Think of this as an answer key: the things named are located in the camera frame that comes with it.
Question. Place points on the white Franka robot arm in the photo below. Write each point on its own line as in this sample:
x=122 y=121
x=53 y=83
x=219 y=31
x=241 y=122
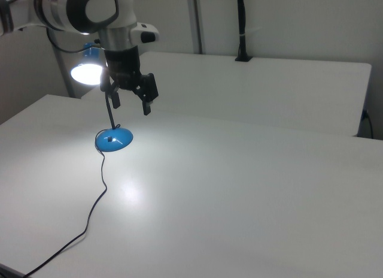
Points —
x=60 y=8

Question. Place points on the white adjacent table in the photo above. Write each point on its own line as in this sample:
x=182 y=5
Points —
x=254 y=89

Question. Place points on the blue desk lamp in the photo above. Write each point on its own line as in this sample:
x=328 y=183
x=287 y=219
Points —
x=113 y=140

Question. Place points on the black pole with clamp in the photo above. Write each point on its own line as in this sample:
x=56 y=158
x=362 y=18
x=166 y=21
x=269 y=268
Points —
x=241 y=26

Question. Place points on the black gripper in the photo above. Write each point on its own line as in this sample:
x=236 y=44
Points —
x=122 y=65

